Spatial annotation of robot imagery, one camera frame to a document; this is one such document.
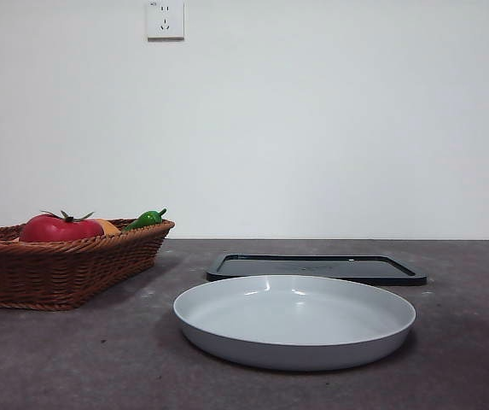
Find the yellow-orange potato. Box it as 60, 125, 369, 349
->
94, 218, 122, 236

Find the green chili pepper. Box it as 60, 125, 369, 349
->
122, 208, 168, 232

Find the dark rectangular tray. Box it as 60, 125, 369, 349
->
206, 253, 428, 286

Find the white wall power socket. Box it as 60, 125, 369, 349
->
147, 0, 185, 42

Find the red tomato with green stem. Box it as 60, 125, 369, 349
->
19, 209, 105, 243

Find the brown wicker basket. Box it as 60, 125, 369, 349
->
0, 218, 176, 312

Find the white round plate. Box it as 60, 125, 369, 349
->
172, 273, 417, 372

